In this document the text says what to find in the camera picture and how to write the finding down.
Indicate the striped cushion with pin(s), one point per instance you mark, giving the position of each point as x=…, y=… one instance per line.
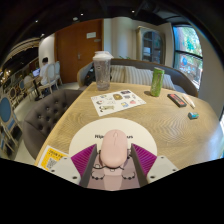
x=117, y=74
x=138, y=76

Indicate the yellow code card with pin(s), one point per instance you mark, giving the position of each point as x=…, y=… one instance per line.
x=50, y=159

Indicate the wooden door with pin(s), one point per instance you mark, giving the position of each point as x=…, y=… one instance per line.
x=75, y=53

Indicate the person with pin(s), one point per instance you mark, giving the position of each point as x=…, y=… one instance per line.
x=44, y=73

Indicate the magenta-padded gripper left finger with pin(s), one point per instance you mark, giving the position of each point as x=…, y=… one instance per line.
x=66, y=170

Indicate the white door sign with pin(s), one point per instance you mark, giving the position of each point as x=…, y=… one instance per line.
x=91, y=35

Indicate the black-framed window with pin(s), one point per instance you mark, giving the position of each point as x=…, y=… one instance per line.
x=188, y=53

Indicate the white cat-print mouse pad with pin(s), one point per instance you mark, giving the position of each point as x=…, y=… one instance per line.
x=86, y=133

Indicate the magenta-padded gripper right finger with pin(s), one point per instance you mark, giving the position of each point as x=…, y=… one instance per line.
x=161, y=168

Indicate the black and red box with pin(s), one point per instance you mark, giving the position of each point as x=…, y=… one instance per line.
x=176, y=100

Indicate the pink computer mouse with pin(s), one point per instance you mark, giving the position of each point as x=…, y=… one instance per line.
x=114, y=148

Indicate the brown curved sofa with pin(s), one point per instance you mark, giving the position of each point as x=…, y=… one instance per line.
x=181, y=78

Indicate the clear shaker bottle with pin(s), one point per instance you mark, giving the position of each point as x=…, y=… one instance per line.
x=102, y=71

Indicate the green drink can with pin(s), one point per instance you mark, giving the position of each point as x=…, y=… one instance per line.
x=157, y=82

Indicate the grey tufted armchair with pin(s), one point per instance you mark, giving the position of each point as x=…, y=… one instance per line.
x=46, y=116

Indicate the green and blue pack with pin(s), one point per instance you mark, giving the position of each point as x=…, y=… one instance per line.
x=193, y=115

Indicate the white squeeze tube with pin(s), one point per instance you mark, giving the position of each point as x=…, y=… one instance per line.
x=188, y=101

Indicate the arched glass-door cabinet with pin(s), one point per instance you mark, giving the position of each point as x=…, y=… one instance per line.
x=151, y=46

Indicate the white sticker sheet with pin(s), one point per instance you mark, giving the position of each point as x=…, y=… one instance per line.
x=116, y=101

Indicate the black bag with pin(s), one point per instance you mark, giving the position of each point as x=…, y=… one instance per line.
x=90, y=77

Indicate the laptop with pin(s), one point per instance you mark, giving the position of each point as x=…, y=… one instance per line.
x=36, y=72

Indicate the group of chairs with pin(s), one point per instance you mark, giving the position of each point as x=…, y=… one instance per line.
x=8, y=113

